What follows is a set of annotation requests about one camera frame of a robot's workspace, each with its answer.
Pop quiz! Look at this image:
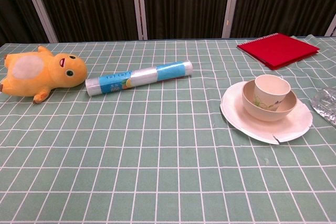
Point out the blue plastic bag roll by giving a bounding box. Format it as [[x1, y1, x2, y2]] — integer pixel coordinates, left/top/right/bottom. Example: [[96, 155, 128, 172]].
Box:
[[85, 60, 194, 96]]

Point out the white paper plate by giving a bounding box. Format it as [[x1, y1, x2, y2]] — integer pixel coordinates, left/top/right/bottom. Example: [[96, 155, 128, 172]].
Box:
[[219, 81, 313, 145]]

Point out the red spiral notebook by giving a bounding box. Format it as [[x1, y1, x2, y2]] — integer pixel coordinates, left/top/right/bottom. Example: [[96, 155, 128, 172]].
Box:
[[236, 33, 320, 71]]

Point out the clear crushed plastic bottle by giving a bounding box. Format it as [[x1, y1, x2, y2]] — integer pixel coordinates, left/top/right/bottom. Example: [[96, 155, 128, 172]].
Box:
[[311, 87, 336, 127]]

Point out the yellow plush chick toy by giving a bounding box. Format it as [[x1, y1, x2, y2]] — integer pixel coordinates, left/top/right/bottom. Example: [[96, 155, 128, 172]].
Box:
[[0, 45, 88, 104]]

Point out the beige bowl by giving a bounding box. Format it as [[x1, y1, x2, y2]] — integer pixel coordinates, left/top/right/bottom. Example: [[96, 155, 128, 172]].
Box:
[[241, 79, 299, 122]]

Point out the green grid tablecloth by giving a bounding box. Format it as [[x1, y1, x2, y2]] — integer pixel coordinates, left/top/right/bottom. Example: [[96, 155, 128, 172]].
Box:
[[0, 34, 336, 224]]

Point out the white screen frame post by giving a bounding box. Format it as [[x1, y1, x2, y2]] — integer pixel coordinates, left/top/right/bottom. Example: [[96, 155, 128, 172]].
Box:
[[130, 0, 148, 40], [20, 0, 59, 44], [324, 19, 336, 37], [221, 0, 242, 39]]

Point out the small white cup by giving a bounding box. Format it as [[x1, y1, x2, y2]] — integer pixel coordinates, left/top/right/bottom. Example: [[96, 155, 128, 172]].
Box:
[[253, 74, 291, 111]]

